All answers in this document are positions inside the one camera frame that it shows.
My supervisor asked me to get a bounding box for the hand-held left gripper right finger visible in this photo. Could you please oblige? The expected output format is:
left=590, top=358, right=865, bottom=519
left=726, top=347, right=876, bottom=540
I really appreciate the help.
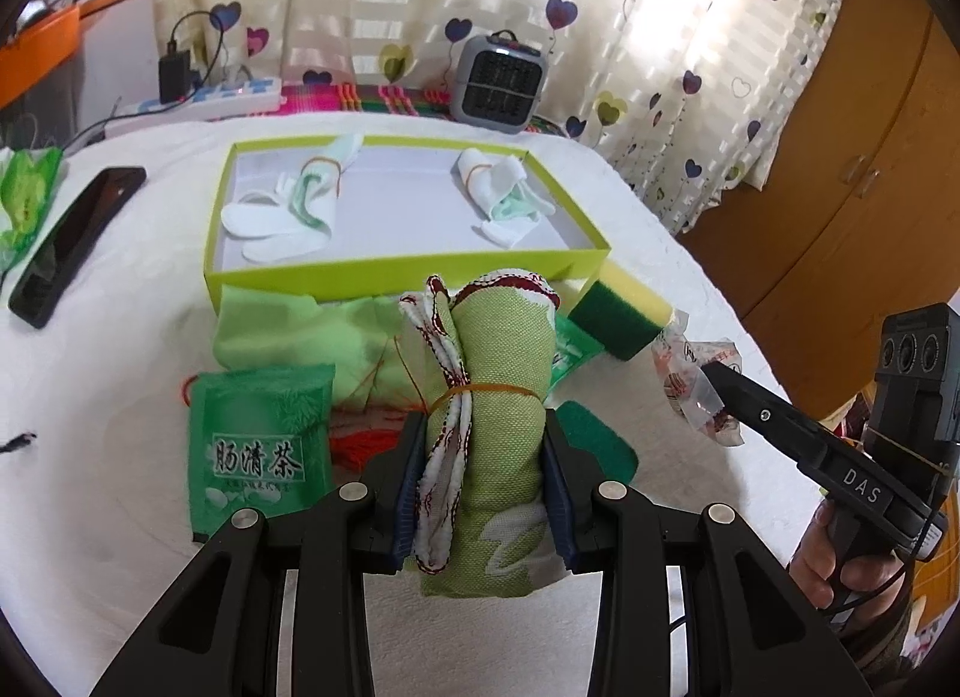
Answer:
left=541, top=404, right=871, bottom=697

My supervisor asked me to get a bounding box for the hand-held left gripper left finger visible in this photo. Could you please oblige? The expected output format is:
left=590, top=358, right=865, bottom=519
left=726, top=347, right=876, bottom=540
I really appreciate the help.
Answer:
left=90, top=412, right=430, bottom=697

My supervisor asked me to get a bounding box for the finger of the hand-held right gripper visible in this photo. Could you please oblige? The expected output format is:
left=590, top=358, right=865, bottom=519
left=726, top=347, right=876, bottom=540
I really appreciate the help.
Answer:
left=701, top=361, right=835, bottom=473

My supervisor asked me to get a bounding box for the red tassel knot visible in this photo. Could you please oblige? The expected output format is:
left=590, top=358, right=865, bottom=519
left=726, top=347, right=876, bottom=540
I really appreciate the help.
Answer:
left=180, top=337, right=421, bottom=477

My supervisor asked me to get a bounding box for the yellow green sponge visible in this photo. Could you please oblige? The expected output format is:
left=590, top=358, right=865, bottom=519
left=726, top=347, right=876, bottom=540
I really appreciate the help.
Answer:
left=568, top=262, right=674, bottom=362
left=555, top=401, right=638, bottom=488

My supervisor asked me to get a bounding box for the clear red-printed snack packet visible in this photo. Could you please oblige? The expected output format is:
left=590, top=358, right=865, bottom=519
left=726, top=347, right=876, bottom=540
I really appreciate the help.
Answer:
left=651, top=311, right=743, bottom=447

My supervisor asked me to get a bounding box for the green patterned cloth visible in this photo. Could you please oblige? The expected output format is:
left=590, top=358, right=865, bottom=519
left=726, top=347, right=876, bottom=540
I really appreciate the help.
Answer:
left=399, top=273, right=578, bottom=600

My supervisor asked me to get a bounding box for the green tea packet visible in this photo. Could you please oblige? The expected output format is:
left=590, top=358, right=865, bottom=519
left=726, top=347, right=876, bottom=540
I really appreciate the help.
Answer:
left=551, top=326, right=605, bottom=398
left=184, top=365, right=336, bottom=544

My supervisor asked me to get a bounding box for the light green cloth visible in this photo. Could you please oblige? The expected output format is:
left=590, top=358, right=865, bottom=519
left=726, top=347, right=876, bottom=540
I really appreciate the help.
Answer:
left=211, top=284, right=432, bottom=413

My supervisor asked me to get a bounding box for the lime green box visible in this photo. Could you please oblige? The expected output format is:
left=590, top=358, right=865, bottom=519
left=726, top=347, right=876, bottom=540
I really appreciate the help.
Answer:
left=201, top=134, right=610, bottom=308

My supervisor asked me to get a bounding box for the person's right forearm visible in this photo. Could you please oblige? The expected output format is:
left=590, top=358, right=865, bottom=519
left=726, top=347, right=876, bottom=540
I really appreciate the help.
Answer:
left=829, top=569, right=953, bottom=683

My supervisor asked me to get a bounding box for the person's right hand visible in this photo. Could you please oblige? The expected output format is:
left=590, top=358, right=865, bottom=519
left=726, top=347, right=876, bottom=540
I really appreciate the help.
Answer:
left=787, top=498, right=912, bottom=612

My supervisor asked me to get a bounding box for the wooden cabinet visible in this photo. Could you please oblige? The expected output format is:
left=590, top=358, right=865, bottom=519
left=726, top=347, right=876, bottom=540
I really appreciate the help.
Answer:
left=679, top=0, right=960, bottom=420

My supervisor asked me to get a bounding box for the white cloth bundle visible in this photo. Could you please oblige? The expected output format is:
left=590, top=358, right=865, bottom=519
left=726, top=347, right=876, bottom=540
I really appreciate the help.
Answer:
left=455, top=148, right=556, bottom=248
left=220, top=134, right=366, bottom=265

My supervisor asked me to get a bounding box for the plaid cloth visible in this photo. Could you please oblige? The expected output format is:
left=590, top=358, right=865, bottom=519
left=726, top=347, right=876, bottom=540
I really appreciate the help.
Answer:
left=277, top=82, right=571, bottom=136

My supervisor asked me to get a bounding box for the black phone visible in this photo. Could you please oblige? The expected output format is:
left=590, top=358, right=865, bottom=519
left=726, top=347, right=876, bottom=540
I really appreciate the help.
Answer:
left=7, top=167, right=147, bottom=329

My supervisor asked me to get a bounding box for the grey mini heater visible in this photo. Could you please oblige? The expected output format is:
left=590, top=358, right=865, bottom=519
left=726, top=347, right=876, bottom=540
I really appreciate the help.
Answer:
left=450, top=29, right=550, bottom=136

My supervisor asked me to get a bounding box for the white power strip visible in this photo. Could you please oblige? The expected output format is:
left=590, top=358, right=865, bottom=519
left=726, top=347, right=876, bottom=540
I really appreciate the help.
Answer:
left=105, top=76, right=282, bottom=136

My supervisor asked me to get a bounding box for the black charger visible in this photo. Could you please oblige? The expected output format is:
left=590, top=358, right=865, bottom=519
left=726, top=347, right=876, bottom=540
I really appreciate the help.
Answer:
left=157, top=41, right=194, bottom=102

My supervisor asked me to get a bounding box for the green tissue packet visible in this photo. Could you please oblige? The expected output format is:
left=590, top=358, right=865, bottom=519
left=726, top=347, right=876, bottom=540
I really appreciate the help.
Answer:
left=0, top=146, right=65, bottom=271

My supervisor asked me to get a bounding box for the orange tray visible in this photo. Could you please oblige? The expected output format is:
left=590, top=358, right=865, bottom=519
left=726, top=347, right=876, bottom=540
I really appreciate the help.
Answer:
left=0, top=3, right=80, bottom=109

